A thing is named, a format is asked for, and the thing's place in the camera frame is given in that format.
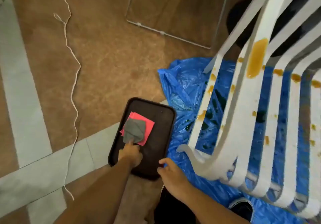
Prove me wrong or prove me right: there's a person's left forearm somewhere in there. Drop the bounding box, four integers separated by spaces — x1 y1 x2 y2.
54 156 134 224

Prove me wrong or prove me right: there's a blue plastic sheet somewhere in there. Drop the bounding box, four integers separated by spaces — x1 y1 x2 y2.
157 57 321 224

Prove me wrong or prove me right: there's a grey cleaning cloth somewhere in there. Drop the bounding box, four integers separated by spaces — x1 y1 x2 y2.
122 118 147 144

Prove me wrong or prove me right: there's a white cord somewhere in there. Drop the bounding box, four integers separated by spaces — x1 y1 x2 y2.
53 0 82 202

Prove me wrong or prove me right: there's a person's right forearm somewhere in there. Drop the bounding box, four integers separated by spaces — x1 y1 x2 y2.
179 186 251 224

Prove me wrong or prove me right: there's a person's right black shoe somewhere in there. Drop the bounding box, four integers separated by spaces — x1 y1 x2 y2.
228 197 254 222

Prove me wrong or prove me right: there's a dark brown tray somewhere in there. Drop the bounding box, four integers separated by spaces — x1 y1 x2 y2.
108 97 177 181

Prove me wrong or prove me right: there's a person's right hand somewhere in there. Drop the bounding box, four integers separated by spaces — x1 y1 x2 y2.
157 158 194 202

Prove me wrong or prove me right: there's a pink cloth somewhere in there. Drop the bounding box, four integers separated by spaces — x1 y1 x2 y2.
119 111 155 147

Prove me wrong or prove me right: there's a black round table base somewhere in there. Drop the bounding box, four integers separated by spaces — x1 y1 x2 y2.
226 0 321 57

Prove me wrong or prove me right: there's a person's left hand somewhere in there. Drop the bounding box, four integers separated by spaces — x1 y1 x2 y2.
118 140 144 168

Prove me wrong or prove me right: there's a purple lounge chair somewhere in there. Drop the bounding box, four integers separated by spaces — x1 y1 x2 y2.
125 0 234 49

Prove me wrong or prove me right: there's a white slatted chair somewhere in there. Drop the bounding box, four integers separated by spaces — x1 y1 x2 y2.
176 0 321 219

